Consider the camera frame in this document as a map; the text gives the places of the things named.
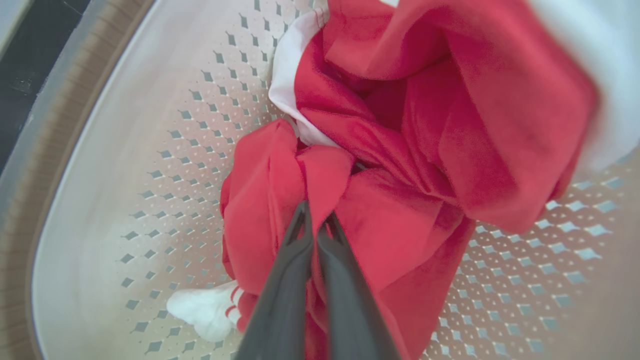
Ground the white sock with red stripes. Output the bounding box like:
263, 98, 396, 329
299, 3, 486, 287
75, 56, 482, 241
166, 281, 244, 343

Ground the red garment with striped trim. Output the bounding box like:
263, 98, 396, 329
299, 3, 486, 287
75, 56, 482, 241
268, 0, 640, 236

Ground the white perforated laundry basket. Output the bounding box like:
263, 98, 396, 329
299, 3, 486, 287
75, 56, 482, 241
0, 0, 640, 360

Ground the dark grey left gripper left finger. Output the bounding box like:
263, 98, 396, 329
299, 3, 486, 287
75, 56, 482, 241
235, 201, 315, 360

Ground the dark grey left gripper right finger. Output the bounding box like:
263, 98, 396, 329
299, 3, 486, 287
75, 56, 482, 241
316, 213, 402, 360

